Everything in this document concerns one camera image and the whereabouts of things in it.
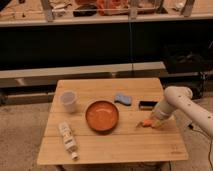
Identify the black box on shelf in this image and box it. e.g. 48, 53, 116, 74
163, 44, 213, 73

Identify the translucent plastic cup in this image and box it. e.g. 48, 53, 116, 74
59, 91, 77, 113

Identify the blue sponge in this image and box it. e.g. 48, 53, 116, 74
114, 93, 132, 106

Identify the black floor cable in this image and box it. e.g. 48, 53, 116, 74
188, 123, 213, 164

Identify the orange toy pepper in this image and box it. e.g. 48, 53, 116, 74
136, 119, 153, 128

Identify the black rectangular eraser block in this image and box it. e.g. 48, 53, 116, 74
138, 101, 157, 110

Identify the white plastic bottle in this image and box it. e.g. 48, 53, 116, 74
58, 122, 78, 161

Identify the orange round bowl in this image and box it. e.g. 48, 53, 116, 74
85, 100, 119, 132

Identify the wooden table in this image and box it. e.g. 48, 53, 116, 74
37, 78, 188, 165

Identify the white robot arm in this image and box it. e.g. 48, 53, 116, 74
150, 86, 213, 138

